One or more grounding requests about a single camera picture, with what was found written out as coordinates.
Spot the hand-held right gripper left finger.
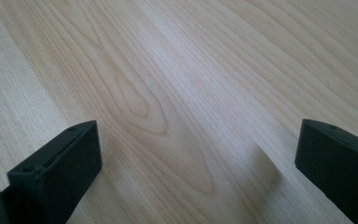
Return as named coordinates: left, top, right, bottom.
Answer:
left=7, top=119, right=103, bottom=224

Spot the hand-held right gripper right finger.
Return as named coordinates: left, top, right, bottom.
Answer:
left=294, top=118, right=358, bottom=224

